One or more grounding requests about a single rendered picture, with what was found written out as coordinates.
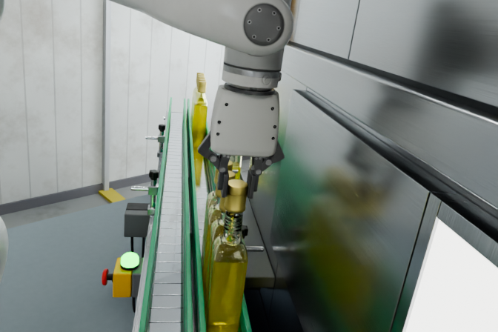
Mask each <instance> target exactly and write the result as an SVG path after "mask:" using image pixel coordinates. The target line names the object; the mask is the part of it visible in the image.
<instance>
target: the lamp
mask: <svg viewBox="0 0 498 332"><path fill-rule="evenodd" d="M138 266H139V256H138V255H137V254H136V253H133V252H129V253H125V254H124V255H123V256H122V257H121V263H120V267H121V269H123V270H135V269H137V267H138Z"/></svg>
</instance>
